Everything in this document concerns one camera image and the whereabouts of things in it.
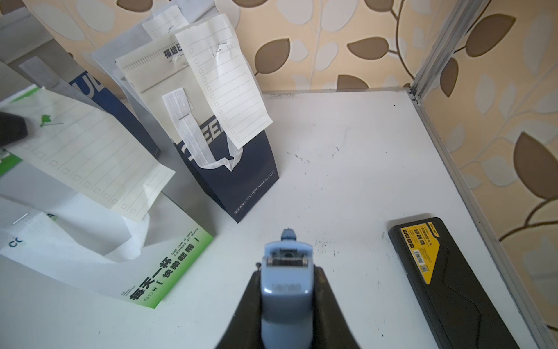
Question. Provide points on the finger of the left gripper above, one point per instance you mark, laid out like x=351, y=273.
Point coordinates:
x=12, y=129

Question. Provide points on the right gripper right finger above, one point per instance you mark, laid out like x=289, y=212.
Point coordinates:
x=330, y=329

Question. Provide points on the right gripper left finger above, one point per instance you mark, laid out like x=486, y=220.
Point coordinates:
x=244, y=329

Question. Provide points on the light blue stapler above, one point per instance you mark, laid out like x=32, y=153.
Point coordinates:
x=287, y=284

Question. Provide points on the blue takeaway bag white handles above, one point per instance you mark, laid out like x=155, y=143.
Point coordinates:
x=32, y=52

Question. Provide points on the dark navy bag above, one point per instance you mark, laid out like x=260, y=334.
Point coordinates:
x=235, y=178

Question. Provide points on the white bag back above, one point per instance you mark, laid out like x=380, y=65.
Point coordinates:
x=135, y=61

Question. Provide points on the black yellow-labelled device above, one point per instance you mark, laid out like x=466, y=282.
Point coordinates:
x=459, y=312

